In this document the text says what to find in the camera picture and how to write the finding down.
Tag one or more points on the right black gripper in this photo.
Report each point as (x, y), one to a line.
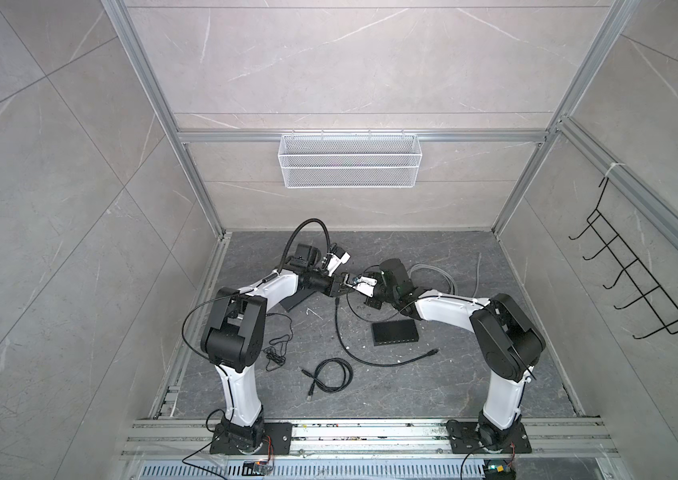
(373, 303)

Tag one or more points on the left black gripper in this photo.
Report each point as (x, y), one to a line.
(335, 290)

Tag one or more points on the ribbed black network switch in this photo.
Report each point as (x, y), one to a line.
(395, 332)

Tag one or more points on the black power adapter with cable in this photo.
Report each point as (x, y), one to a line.
(363, 307)

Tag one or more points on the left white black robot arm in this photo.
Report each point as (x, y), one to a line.
(233, 333)

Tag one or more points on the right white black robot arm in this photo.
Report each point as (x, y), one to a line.
(510, 343)

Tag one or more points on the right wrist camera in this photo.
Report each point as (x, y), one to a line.
(364, 285)

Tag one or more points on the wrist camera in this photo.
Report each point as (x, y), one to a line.
(333, 262)
(364, 285)

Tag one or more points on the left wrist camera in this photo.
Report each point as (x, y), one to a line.
(333, 262)

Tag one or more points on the flat dark grey network switch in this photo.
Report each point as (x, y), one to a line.
(291, 302)

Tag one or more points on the white wire mesh basket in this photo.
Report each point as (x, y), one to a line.
(325, 161)

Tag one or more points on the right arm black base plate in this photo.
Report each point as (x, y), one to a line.
(483, 436)

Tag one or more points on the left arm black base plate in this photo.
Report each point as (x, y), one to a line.
(259, 439)

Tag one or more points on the aluminium mounting rail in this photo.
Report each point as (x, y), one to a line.
(402, 438)

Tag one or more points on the black wire hook rack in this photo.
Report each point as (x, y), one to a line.
(632, 270)

